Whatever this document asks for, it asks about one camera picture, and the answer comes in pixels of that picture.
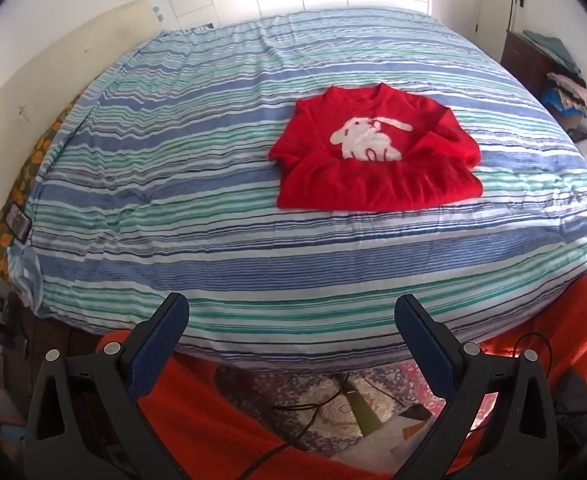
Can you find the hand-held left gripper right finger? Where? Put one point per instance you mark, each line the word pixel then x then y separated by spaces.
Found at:
pixel 426 345

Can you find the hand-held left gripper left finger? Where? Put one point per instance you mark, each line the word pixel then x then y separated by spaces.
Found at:
pixel 158 350

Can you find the red sweater with white rabbit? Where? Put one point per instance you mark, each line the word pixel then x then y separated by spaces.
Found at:
pixel 373 185

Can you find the pile of mixed clothes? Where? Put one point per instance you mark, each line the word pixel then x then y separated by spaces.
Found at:
pixel 568 100

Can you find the patterned rug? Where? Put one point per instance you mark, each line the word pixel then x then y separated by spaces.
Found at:
pixel 333 410

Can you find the blue green striped bedspread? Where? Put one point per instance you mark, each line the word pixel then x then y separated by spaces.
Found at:
pixel 173 210

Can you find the dark cloth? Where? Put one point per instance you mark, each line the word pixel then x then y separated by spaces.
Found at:
pixel 578 410

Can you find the floral orange pillow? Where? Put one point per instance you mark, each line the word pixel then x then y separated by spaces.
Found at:
pixel 3 255

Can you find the black phone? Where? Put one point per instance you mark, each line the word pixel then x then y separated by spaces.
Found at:
pixel 17 222

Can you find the teal folded cloth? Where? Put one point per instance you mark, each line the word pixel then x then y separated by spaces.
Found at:
pixel 553 47

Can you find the white door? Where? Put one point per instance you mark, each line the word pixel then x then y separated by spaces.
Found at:
pixel 493 0

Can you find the cream headboard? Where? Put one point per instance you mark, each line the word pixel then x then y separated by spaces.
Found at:
pixel 48 70

